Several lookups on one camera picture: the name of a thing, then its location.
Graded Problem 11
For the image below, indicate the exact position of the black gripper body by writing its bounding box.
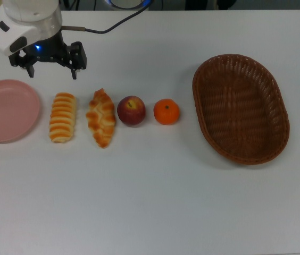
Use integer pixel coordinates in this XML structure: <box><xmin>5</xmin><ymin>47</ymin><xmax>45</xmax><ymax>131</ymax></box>
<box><xmin>22</xmin><ymin>31</ymin><xmax>70</xmax><ymax>64</ymax></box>

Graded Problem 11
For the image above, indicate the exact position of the striped toy bread roll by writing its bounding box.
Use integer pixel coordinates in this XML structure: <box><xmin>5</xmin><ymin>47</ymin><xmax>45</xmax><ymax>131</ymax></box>
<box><xmin>48</xmin><ymin>92</ymin><xmax>77</xmax><ymax>144</ymax></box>

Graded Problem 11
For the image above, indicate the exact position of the braided toy bread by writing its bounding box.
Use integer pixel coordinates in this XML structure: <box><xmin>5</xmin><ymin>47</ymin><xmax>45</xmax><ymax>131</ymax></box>
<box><xmin>85</xmin><ymin>88</ymin><xmax>116</xmax><ymax>149</ymax></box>

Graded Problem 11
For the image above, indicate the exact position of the red toy apple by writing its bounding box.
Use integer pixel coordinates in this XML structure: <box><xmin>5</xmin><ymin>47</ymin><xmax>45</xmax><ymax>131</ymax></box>
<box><xmin>116</xmin><ymin>95</ymin><xmax>146</xmax><ymax>126</ymax></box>

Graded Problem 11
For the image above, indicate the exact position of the orange toy mandarin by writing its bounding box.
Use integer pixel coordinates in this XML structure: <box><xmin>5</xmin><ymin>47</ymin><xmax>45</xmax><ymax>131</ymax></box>
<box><xmin>153</xmin><ymin>98</ymin><xmax>180</xmax><ymax>126</ymax></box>

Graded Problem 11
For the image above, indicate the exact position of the pink plate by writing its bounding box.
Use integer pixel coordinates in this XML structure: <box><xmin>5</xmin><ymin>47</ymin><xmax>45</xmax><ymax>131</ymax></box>
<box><xmin>0</xmin><ymin>79</ymin><xmax>41</xmax><ymax>143</ymax></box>

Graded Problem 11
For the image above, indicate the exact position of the brown woven basket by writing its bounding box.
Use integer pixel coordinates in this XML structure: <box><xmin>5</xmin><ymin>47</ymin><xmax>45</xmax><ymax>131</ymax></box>
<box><xmin>191</xmin><ymin>54</ymin><xmax>290</xmax><ymax>166</ymax></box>

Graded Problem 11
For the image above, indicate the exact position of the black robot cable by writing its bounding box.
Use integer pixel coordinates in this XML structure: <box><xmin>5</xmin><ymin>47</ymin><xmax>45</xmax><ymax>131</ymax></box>
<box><xmin>61</xmin><ymin>0</ymin><xmax>152</xmax><ymax>35</ymax></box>

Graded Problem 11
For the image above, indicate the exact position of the robot base with blue ring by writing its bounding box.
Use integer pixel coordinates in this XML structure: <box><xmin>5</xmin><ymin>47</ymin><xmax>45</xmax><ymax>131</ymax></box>
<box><xmin>103</xmin><ymin>0</ymin><xmax>153</xmax><ymax>9</ymax></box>

